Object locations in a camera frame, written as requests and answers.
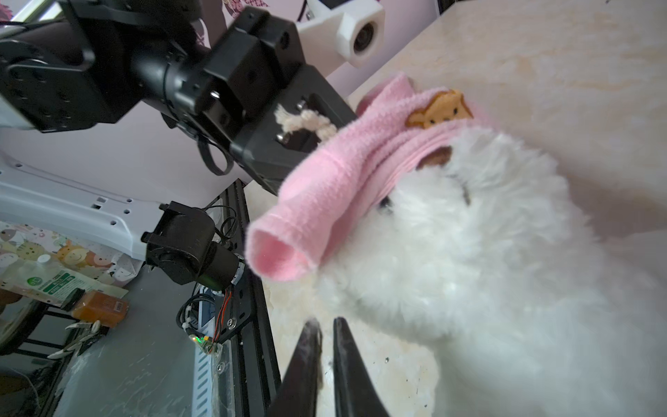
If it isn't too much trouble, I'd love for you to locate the green white packet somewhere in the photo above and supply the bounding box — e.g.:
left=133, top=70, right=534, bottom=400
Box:
left=1, top=252, right=128, bottom=306

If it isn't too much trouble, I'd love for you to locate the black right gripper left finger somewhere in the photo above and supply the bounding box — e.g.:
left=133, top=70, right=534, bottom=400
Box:
left=266, top=319, right=322, bottom=417

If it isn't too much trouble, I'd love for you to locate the orange small box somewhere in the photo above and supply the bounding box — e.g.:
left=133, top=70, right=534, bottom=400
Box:
left=71, top=291, right=130, bottom=328

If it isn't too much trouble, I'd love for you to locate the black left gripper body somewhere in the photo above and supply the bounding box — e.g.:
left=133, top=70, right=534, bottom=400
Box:
left=130, top=8, right=355, bottom=194

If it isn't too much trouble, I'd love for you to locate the white teddy bear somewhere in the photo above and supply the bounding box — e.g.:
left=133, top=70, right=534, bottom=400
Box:
left=308, top=125, right=666, bottom=416

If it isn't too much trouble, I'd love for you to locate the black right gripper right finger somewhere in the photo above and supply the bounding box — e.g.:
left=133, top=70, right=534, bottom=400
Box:
left=333, top=317, right=388, bottom=417

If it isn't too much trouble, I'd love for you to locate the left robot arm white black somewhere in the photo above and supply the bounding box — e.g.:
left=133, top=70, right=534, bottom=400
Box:
left=1, top=1, right=385, bottom=193

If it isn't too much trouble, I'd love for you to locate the pink teddy hoodie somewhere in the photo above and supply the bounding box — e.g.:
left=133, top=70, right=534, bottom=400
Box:
left=245, top=74, right=489, bottom=281

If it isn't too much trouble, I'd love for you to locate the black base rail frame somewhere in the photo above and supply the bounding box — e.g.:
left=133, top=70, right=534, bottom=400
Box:
left=202, top=178, right=285, bottom=417

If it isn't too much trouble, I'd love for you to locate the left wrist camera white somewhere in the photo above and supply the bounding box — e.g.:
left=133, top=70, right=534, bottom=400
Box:
left=296, top=0, right=386, bottom=76

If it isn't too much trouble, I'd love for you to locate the white slotted cable duct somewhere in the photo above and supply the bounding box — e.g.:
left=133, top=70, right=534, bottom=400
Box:
left=191, top=302, right=216, bottom=417

